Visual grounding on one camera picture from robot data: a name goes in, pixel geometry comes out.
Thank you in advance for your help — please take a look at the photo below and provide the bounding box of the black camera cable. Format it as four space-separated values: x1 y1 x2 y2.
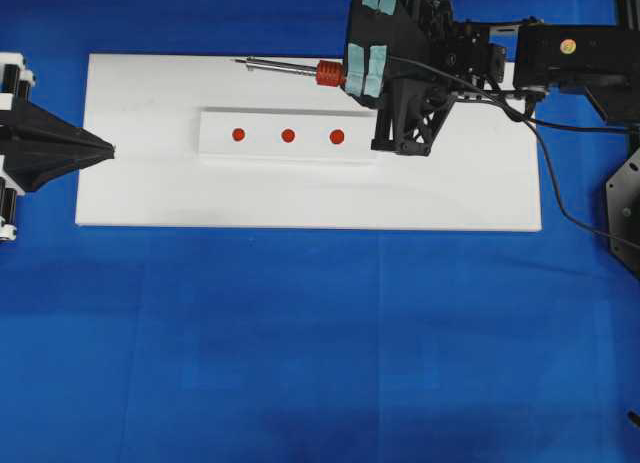
387 55 640 254

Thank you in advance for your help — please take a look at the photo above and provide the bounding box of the black aluminium frame rail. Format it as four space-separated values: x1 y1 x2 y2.
615 0 640 31

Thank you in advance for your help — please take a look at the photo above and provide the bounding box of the left red dot mark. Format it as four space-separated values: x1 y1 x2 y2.
232 128 246 142

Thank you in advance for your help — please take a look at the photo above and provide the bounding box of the white raised strip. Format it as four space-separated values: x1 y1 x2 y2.
198 107 376 165

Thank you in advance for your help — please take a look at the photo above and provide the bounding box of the right red dot mark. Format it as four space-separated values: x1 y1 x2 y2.
329 129 345 145

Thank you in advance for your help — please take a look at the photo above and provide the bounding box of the red dot mark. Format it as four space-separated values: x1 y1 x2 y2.
329 129 345 145
232 128 246 142
281 128 296 143

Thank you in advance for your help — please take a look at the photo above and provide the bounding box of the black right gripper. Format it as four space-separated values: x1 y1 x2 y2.
343 0 506 157

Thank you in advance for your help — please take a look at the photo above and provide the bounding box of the white foam board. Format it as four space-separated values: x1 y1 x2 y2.
75 54 542 232

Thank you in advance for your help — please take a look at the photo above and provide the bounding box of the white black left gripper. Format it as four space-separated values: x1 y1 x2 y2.
0 51 117 243

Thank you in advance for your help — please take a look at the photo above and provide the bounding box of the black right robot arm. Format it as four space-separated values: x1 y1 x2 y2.
340 0 639 156

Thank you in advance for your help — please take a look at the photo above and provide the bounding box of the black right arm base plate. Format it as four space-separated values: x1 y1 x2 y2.
605 150 639 278

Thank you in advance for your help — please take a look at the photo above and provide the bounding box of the middle red dot mark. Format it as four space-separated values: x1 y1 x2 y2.
281 128 296 143

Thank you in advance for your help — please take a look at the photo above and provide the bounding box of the red handled soldering iron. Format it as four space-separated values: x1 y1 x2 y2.
234 57 346 87

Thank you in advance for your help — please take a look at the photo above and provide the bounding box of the blue table mat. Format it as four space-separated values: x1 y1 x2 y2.
0 0 640 463

